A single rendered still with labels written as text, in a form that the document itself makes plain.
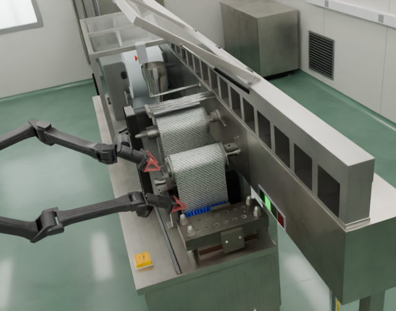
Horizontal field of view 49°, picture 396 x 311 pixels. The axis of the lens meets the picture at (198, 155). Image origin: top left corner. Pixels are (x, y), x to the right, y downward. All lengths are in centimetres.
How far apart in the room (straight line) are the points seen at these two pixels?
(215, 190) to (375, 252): 90
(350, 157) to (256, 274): 104
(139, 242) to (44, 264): 167
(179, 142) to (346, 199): 112
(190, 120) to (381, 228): 112
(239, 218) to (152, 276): 47
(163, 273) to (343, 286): 86
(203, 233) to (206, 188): 23
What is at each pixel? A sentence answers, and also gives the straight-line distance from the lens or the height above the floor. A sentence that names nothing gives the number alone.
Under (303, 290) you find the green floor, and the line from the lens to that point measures 309.
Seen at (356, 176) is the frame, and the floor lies 161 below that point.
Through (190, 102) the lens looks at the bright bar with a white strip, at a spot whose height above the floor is 145.
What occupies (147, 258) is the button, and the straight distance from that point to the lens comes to 206.
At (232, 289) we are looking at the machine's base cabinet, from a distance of 213.
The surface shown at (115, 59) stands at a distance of 280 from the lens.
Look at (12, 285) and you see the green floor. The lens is 371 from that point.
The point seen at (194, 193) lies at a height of 112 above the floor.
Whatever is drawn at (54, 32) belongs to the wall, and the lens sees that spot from 736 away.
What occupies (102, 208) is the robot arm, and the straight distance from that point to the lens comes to 191.
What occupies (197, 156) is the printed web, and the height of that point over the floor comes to 130.
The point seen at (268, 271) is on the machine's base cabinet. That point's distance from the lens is 214.
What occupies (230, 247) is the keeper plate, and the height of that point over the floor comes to 94.
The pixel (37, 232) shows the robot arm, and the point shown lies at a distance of 191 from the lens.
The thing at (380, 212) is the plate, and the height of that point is 144.
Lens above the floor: 228
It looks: 30 degrees down
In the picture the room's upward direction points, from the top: 9 degrees counter-clockwise
